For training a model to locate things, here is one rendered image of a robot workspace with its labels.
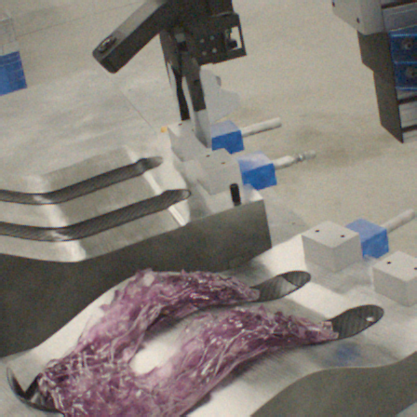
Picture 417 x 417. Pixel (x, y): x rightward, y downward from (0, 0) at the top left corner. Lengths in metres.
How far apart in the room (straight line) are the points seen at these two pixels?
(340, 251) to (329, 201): 2.10
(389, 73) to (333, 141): 1.93
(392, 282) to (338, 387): 0.16
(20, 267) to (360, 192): 2.15
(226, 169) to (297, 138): 2.42
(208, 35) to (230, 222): 0.22
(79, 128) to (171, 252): 0.60
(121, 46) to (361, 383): 0.51
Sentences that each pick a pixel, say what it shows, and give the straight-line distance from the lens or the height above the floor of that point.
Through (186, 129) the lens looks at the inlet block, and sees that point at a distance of 1.38.
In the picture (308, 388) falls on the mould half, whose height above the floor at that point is 0.88.
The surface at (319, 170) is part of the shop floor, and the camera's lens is 3.44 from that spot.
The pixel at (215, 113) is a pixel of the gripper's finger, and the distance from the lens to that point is 1.35.
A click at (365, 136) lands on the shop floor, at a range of 3.63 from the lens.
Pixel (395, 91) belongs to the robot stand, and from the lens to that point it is 1.71.
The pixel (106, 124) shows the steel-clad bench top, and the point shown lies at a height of 0.80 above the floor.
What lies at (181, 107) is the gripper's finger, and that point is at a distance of 1.41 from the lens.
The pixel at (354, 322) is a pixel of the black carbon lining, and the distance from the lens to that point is 1.08.
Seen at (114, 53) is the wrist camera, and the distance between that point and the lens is 1.30.
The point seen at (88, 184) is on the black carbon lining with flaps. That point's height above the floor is 0.88.
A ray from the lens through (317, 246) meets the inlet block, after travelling 1.16.
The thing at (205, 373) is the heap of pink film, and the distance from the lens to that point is 0.96.
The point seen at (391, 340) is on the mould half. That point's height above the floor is 0.86.
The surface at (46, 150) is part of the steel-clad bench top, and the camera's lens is 1.76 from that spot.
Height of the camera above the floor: 1.42
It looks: 26 degrees down
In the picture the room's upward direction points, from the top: 12 degrees counter-clockwise
